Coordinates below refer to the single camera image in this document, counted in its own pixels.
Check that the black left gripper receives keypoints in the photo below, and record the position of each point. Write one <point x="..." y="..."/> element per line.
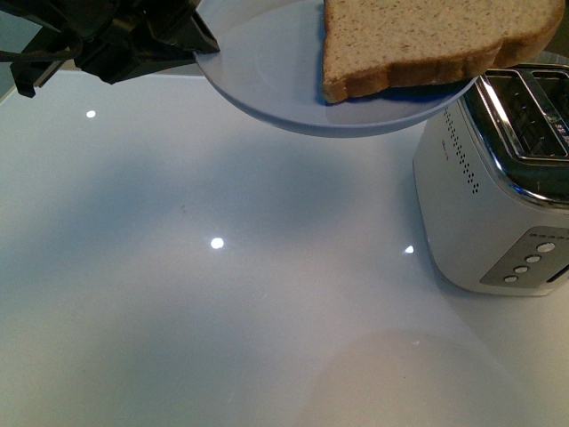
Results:
<point x="113" y="40"/>

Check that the light blue round plate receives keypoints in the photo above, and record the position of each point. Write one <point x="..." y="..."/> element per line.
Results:
<point x="270" y="66"/>

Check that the slice of brown bread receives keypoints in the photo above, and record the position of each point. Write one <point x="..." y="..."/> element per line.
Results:
<point x="370" y="46"/>

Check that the white silver toaster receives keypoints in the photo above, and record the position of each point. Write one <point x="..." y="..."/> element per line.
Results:
<point x="491" y="175"/>

